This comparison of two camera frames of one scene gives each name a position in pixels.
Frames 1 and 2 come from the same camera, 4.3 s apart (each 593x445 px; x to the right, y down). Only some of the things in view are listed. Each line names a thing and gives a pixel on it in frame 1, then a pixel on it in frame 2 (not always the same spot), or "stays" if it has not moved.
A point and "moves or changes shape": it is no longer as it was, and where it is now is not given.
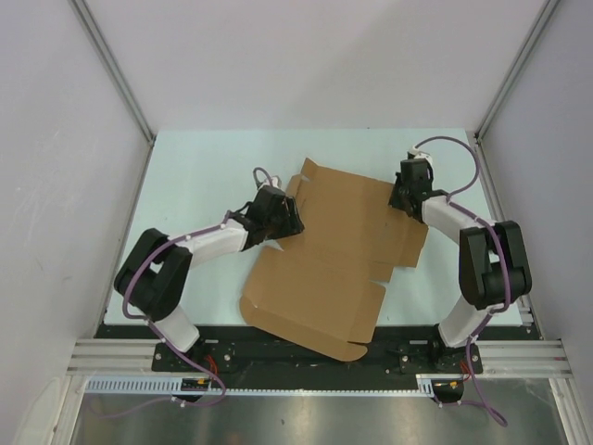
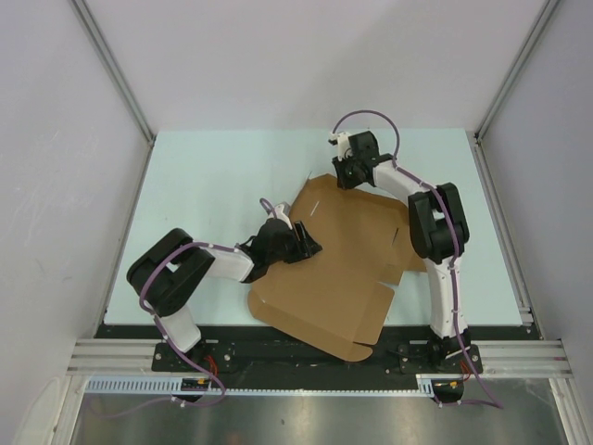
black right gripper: (393, 200) -> (342, 182)
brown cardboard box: (319, 291) moves or changes shape
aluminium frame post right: (544, 17) stays
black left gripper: (292, 224) -> (305, 248)
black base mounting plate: (247, 349) stays
